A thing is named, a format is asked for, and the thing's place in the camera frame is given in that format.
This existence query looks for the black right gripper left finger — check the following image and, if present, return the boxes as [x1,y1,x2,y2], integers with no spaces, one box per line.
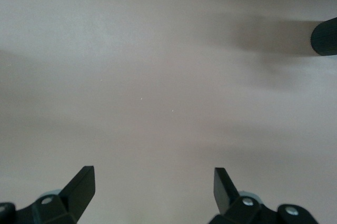
[0,165,96,224]

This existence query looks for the black ribbed cylinder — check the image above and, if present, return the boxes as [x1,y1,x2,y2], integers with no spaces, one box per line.
[310,16,337,57]

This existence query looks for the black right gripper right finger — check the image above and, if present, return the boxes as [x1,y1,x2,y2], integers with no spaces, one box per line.
[209,167,320,224]

